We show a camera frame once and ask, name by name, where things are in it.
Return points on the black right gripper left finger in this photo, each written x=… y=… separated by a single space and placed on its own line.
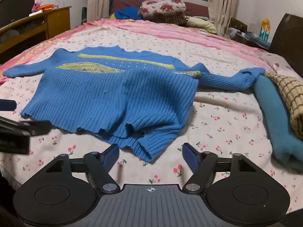
x=66 y=190

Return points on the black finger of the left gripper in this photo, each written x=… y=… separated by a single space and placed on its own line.
x=8 y=105

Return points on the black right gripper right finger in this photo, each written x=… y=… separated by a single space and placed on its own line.
x=235 y=191

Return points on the blue knit sweater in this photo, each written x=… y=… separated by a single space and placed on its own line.
x=139 y=100

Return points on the wooden tv cabinet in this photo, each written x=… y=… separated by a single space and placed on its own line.
x=32 y=30

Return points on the teal folded garment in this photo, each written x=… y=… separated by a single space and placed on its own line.
x=286 y=146

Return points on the black television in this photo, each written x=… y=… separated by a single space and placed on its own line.
x=13 y=10

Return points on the orange object on cabinet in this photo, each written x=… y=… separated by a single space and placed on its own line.
x=46 y=7

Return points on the beige checked folded cloth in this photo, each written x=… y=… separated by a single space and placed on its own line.
x=290 y=89

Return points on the blue yellow garment by pillow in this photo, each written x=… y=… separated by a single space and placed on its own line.
x=127 y=13

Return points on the dark wooden headboard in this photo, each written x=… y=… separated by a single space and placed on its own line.
x=287 y=41

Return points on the pink striped blanket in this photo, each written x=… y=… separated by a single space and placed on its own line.
x=165 y=31

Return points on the pale yellow pillow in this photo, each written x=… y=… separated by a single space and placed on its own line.
x=204 y=25

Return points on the maroon bed cover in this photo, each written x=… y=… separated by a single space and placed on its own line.
x=191 y=8

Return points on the red floral pillow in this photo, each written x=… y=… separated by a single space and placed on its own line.
x=164 y=11

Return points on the right beige curtain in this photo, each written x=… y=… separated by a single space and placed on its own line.
x=221 y=12

